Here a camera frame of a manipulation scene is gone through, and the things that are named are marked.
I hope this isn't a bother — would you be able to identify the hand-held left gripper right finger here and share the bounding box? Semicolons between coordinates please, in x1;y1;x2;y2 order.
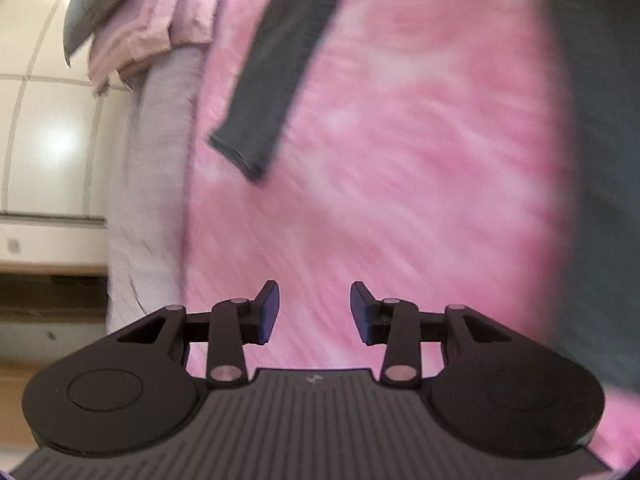
350;280;522;389

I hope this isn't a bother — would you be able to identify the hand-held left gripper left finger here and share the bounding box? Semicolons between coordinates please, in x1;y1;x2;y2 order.
116;280;281;389

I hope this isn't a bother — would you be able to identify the pink patterned blanket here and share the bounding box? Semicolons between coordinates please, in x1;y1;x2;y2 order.
181;0;640;476

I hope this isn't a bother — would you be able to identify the light pink folded quilt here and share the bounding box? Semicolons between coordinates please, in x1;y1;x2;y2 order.
88;0;230;95

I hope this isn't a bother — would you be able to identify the grey pillow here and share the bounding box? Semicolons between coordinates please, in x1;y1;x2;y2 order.
63;0;142;67

